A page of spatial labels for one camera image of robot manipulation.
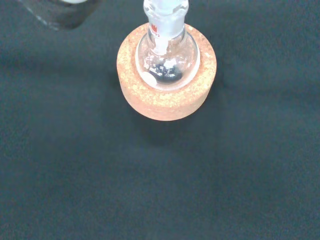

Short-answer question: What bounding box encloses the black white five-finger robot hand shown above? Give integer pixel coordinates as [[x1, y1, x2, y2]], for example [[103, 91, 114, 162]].
[[16, 0, 102, 32]]

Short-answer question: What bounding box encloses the small glass round-bottom flask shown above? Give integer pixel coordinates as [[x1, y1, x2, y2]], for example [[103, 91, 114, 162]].
[[134, 0, 201, 92]]

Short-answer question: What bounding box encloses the black cloth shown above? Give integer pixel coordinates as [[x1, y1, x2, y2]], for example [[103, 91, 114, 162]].
[[0, 0, 320, 240]]

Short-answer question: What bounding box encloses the cork ring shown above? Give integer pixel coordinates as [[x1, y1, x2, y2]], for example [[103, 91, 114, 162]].
[[116, 21, 218, 122]]

